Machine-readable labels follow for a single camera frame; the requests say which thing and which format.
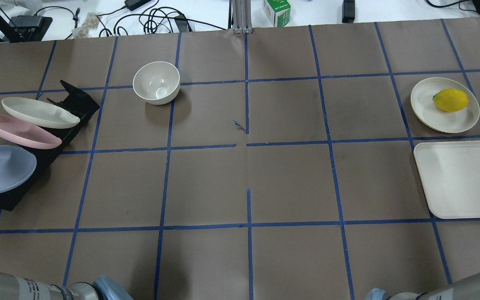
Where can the blue plate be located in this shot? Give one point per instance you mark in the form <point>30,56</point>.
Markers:
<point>16,166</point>

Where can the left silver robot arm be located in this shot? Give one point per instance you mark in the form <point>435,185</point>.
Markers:
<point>18,288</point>

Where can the white round plate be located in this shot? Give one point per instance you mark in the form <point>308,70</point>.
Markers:
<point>427,112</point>

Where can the black plate rack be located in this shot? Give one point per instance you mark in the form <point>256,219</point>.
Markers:
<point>81,105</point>

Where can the cream plate in rack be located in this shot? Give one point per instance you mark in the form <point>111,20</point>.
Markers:
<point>39,113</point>

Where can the pink plate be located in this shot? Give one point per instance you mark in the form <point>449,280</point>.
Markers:
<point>26,134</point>

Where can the yellow lemon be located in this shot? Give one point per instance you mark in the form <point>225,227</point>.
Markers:
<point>451,100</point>

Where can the white rectangular tray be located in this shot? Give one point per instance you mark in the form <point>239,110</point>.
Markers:
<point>450,176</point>

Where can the black power adapter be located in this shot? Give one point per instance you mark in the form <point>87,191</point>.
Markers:
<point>348,11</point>

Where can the green white carton box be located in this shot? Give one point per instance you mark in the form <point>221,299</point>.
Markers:
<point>277,11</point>

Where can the white bowl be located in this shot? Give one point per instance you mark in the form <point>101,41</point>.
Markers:
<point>157,83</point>

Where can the aluminium frame post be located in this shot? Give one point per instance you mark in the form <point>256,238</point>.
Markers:
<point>240,16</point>

